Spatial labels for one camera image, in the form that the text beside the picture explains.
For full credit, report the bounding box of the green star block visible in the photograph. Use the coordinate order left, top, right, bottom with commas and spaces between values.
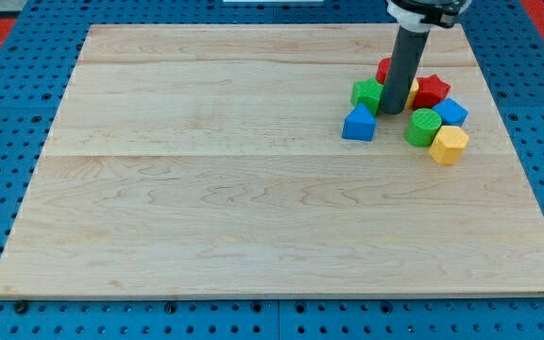
350, 77, 383, 117

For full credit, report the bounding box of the blue cube block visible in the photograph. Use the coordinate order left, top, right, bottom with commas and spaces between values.
432, 98, 468, 127

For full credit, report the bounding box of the green cylinder block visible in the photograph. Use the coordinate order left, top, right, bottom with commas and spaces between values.
404, 109, 442, 147

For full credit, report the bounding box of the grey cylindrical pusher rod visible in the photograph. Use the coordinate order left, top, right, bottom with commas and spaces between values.
380, 27, 430, 114

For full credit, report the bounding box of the red star block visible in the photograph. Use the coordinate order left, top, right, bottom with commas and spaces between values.
412, 75, 451, 110

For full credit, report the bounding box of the yellow heart block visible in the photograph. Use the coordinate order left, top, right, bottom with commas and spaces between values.
404, 78, 419, 110

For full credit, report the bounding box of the light wooden board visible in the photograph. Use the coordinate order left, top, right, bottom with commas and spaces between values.
0, 24, 544, 300

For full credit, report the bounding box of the blue triangle block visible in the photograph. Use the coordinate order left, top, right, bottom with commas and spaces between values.
341, 104, 377, 142

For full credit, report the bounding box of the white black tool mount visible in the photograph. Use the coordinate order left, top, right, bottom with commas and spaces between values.
386, 0, 471, 32

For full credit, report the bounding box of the red circle block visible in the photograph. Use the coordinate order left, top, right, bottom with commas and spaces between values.
375, 58, 392, 85

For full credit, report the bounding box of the yellow hexagon block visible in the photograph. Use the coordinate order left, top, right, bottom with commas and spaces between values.
429, 126, 469, 165

